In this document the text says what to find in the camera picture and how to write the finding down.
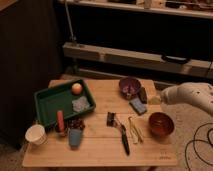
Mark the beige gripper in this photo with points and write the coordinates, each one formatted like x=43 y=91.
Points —
x=154 y=100

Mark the black eraser block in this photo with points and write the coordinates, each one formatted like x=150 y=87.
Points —
x=143 y=95

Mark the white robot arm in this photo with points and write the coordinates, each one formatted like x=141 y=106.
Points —
x=199 y=95

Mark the red bowl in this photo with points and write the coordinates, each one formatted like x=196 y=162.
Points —
x=160 y=124

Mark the purple bowl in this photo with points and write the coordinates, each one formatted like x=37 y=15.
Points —
x=129 y=87

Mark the blue sponge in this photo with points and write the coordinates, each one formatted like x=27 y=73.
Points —
x=138 y=106

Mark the yellow tongs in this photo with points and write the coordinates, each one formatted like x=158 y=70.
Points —
x=135 y=132

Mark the black binder clip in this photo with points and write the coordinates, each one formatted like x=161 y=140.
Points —
x=110 y=119

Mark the grey metal shelf beam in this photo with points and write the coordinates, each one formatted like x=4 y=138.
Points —
x=137 y=59

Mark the clear crumpled plastic bag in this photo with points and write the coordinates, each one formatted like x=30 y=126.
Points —
x=80 y=104

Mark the orange ball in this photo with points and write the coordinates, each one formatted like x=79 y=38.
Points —
x=76 y=88

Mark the dark red grapes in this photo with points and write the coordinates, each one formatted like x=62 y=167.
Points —
x=76 y=124

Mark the blue plastic cup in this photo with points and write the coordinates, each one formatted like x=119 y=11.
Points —
x=74 y=137

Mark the green plastic tray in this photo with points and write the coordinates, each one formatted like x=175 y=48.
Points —
x=49 y=101

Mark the white paper cup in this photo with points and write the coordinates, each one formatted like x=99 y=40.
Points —
x=36 y=134

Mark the black handled knife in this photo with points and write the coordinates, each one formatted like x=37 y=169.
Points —
x=123 y=136

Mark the black handle on shelf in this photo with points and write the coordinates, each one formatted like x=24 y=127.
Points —
x=175 y=59

